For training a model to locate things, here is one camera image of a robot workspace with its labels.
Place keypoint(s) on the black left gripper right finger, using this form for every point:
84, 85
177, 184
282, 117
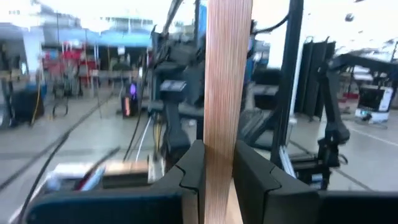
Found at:
264, 193

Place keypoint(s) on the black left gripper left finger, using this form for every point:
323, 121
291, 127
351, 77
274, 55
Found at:
189, 180

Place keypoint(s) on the black glowing computer tower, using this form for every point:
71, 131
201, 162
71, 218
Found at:
130, 104

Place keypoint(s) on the black folding partition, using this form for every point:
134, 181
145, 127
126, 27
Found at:
314, 81

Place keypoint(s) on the clear plastic bin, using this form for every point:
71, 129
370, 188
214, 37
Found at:
62, 169

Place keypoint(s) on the white equipment cart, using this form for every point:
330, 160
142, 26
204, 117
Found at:
373, 102

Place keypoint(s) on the shelf with red bins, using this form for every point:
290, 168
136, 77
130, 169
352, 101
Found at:
71, 62

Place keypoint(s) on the black aluminium table frame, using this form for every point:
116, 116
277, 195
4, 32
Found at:
289, 77

